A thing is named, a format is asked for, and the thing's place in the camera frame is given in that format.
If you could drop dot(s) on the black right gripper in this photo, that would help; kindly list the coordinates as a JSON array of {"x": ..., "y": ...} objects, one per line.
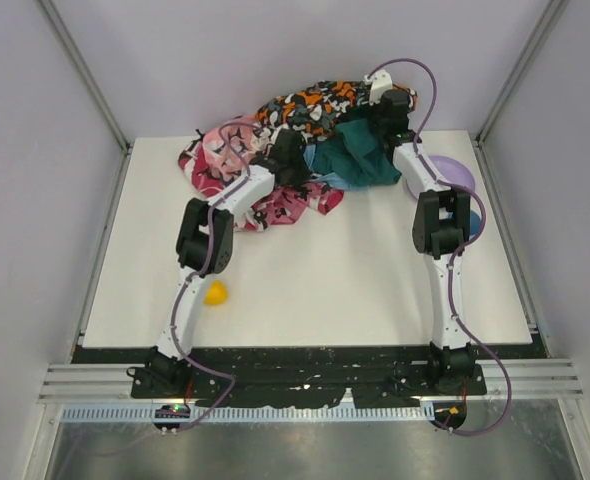
[{"x": 378, "y": 111}]

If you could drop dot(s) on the lilac plastic plate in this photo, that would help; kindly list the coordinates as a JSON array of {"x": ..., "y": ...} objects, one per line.
[{"x": 451, "y": 170}]

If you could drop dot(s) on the teal green cloth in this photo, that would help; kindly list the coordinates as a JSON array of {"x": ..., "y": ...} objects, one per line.
[{"x": 356, "y": 154}]

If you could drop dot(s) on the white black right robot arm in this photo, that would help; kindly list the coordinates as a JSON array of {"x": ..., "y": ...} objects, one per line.
[{"x": 440, "y": 231}]

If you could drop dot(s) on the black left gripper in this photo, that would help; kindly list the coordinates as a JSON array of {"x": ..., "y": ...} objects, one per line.
[{"x": 294, "y": 167}]

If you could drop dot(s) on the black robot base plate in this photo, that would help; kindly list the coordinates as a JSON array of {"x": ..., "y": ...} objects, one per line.
[{"x": 284, "y": 377}]

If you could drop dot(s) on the pink patterned cloth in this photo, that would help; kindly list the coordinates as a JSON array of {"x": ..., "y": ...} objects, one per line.
[{"x": 216, "y": 158}]

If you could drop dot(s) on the light blue shorts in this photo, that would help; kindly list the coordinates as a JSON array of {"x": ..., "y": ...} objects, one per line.
[{"x": 321, "y": 174}]

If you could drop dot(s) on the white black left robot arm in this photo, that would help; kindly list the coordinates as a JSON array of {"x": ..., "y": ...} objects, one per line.
[{"x": 204, "y": 248}]

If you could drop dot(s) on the orange black camouflage shorts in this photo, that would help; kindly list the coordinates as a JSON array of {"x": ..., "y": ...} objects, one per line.
[{"x": 316, "y": 112}]

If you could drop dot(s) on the blue plastic cup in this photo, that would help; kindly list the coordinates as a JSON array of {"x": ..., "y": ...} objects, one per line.
[{"x": 475, "y": 224}]

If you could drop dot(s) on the white slotted cable duct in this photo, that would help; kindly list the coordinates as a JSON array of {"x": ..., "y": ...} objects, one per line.
[{"x": 142, "y": 413}]

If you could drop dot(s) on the yellow lemon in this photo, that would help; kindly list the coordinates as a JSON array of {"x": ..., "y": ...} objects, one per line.
[{"x": 217, "y": 294}]

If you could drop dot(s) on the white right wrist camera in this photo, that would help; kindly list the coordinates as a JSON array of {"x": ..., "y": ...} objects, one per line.
[{"x": 378, "y": 82}]

